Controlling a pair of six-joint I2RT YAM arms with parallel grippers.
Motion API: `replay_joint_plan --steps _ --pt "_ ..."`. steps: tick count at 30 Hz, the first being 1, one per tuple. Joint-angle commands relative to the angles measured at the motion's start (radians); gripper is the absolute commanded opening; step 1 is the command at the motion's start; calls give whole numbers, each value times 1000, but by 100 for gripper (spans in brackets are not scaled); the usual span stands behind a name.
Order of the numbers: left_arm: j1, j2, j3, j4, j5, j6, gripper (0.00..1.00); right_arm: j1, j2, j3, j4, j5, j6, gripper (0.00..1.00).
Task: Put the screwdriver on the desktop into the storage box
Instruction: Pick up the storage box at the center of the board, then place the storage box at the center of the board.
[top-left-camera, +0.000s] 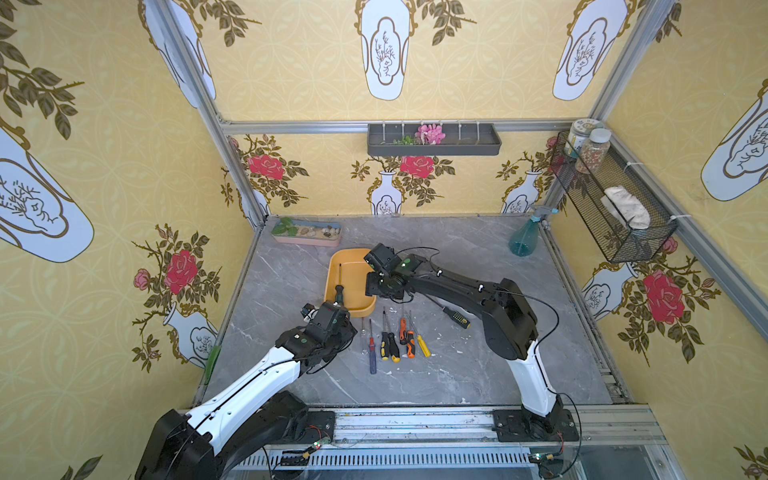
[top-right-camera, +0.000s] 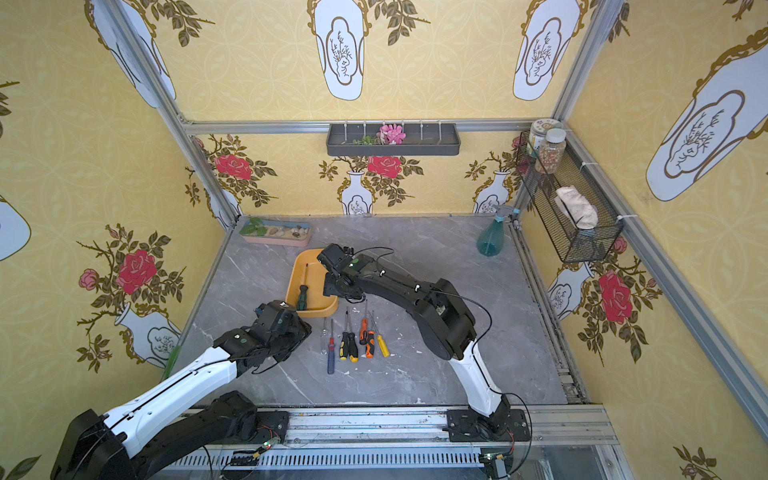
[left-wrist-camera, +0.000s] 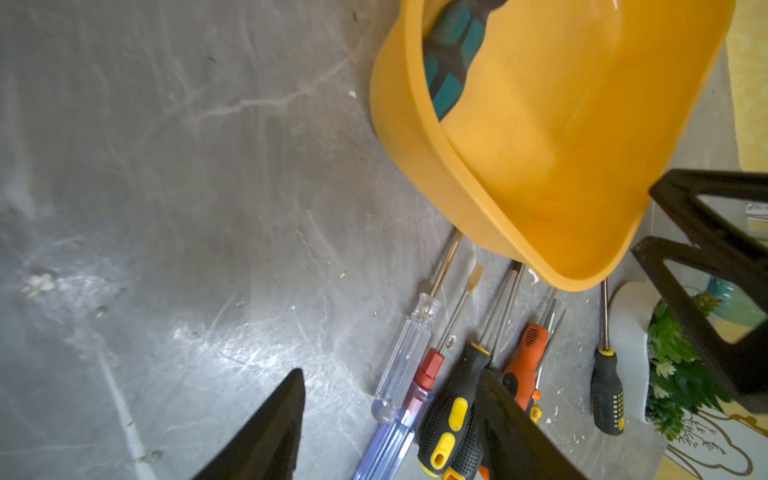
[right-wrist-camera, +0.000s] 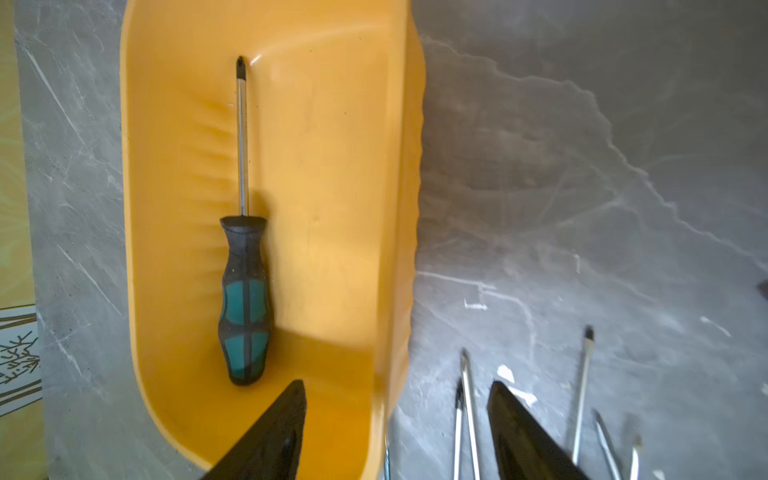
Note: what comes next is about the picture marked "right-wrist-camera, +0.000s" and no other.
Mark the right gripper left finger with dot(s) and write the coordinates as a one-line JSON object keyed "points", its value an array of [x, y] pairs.
{"points": [[271, 448]]}

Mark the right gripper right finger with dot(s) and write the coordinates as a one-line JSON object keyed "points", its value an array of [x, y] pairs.
{"points": [[523, 449]]}

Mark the black yellow screwdriver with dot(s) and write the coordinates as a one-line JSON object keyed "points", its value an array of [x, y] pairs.
{"points": [[606, 447]]}

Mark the orange handle screwdriver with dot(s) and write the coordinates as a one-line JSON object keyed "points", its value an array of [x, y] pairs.
{"points": [[459, 410]]}

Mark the orange black grip screwdriver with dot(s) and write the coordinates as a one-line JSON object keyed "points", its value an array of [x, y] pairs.
{"points": [[469, 406]]}

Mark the yellow handle screwdriver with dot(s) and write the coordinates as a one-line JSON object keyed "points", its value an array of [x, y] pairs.
{"points": [[588, 347]]}

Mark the green black handle screwdriver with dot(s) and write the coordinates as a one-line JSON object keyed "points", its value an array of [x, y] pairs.
{"points": [[244, 327]]}

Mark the yellow plastic storage box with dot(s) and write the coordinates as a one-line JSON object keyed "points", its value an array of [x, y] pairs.
{"points": [[335, 91]]}

